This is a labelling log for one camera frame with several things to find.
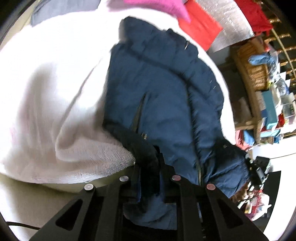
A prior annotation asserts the grey garment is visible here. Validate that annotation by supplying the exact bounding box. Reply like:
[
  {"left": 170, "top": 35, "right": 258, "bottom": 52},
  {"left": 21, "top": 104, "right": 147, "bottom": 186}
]
[{"left": 31, "top": 0, "right": 100, "bottom": 26}]

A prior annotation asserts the red cloth on headboard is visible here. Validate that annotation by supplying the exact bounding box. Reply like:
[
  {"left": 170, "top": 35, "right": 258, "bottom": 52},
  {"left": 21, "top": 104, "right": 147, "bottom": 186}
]
[{"left": 235, "top": 0, "right": 273, "bottom": 36}]

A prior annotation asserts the red pillow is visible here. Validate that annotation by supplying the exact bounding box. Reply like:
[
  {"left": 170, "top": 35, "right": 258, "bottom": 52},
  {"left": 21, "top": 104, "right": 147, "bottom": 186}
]
[{"left": 178, "top": 1, "right": 223, "bottom": 51}]

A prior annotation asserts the white fleece blanket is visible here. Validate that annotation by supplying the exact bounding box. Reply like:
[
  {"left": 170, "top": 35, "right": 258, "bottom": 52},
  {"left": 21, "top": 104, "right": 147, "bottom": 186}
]
[{"left": 0, "top": 6, "right": 236, "bottom": 185}]

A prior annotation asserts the silver quilted foil mat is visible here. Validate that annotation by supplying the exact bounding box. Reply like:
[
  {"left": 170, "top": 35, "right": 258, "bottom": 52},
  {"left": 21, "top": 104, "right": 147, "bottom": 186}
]
[{"left": 197, "top": 0, "right": 254, "bottom": 52}]

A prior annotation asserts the navy blue padded jacket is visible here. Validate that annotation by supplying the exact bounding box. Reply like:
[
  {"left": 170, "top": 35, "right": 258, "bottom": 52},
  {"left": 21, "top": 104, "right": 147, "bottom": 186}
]
[{"left": 104, "top": 16, "right": 249, "bottom": 230}]

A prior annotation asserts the magenta pillow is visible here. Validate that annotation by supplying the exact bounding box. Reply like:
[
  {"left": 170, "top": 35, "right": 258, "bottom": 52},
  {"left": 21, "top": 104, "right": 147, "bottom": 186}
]
[{"left": 123, "top": 0, "right": 191, "bottom": 24}]

